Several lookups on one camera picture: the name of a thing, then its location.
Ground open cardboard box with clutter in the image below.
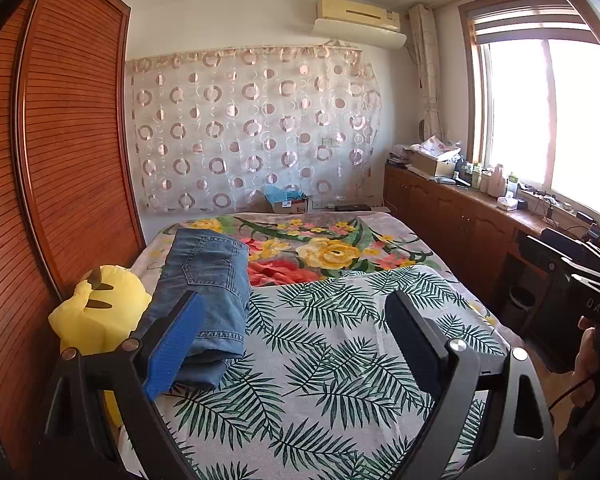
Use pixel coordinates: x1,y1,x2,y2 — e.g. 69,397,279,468
410,136,463,178

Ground blue denim pants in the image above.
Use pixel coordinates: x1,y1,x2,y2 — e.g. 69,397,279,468
132,227,253,391

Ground long wooden cabinet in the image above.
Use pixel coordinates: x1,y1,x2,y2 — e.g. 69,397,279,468
382,162,600,311

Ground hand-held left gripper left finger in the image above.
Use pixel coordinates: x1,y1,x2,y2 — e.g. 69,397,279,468
42,289,207,480

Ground circle-patterned sheer curtain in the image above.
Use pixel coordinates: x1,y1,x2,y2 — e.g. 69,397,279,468
125,45,383,213

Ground wall air conditioner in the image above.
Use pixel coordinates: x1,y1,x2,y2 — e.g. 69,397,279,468
312,0,410,51

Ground black trash can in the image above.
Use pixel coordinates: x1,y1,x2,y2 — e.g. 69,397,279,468
509,285,537,323

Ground beige window curtain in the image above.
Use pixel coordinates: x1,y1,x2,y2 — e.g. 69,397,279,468
407,4,443,141

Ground person's right hand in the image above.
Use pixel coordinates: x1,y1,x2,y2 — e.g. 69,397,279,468
575,316,600,378

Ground person's right forearm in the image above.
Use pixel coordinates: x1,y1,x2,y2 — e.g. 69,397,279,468
560,380,600,480

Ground leaf print bed sheet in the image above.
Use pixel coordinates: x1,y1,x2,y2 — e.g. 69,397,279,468
115,264,511,480

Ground yellow plush toy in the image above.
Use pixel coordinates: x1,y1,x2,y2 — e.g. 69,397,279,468
49,265,153,428

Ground wooden framed window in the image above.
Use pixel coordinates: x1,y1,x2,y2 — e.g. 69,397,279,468
460,0,600,233

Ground floral blanket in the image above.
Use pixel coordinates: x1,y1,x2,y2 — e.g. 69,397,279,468
130,210,506,351

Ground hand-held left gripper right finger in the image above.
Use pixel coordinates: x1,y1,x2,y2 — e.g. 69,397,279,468
384,289,558,480

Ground cardboard box with blue cloth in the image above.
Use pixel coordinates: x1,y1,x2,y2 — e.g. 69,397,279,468
264,185,311,215

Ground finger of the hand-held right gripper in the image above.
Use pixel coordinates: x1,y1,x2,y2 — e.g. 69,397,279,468
560,240,600,288

